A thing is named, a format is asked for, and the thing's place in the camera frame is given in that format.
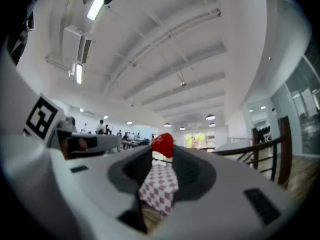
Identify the red white checkered tablecloth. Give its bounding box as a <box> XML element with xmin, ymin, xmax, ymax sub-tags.
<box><xmin>138</xmin><ymin>163</ymin><xmax>180</xmax><ymax>216</ymax></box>

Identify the long ceiling tube light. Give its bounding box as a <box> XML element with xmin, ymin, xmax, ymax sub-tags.
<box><xmin>86</xmin><ymin>0</ymin><xmax>120</xmax><ymax>22</ymax></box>

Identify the short ceiling tube light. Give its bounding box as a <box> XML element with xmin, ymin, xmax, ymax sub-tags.
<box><xmin>75</xmin><ymin>63</ymin><xmax>84</xmax><ymax>86</ymax></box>

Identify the person's black printed shirt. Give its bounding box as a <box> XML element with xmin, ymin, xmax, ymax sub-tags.
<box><xmin>6</xmin><ymin>0</ymin><xmax>42</xmax><ymax>67</ymax></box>

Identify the white ceiling pipe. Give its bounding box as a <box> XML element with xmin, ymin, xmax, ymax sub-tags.
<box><xmin>103</xmin><ymin>8</ymin><xmax>223</xmax><ymax>95</ymax></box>

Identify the small red ball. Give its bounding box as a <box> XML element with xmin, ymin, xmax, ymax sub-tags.
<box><xmin>151</xmin><ymin>133</ymin><xmax>175</xmax><ymax>159</ymax></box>

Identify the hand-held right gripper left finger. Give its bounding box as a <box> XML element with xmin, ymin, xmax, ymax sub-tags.
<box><xmin>48</xmin><ymin>145</ymin><xmax>154</xmax><ymax>240</ymax></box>

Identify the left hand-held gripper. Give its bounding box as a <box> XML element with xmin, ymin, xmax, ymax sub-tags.
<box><xmin>23</xmin><ymin>93</ymin><xmax>123</xmax><ymax>160</ymax></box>

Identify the glass partition wall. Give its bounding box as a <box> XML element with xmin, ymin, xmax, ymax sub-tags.
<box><xmin>271</xmin><ymin>41</ymin><xmax>320</xmax><ymax>157</ymax></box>

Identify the white ceiling air conditioner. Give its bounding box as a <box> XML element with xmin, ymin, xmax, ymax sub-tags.
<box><xmin>61</xmin><ymin>25</ymin><xmax>94</xmax><ymax>65</ymax></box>

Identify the dark metal railing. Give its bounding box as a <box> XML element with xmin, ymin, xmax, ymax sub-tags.
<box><xmin>212</xmin><ymin>115</ymin><xmax>294</xmax><ymax>190</ymax></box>

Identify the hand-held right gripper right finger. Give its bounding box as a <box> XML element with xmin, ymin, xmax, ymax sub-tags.
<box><xmin>149</xmin><ymin>145</ymin><xmax>301</xmax><ymax>240</ymax></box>

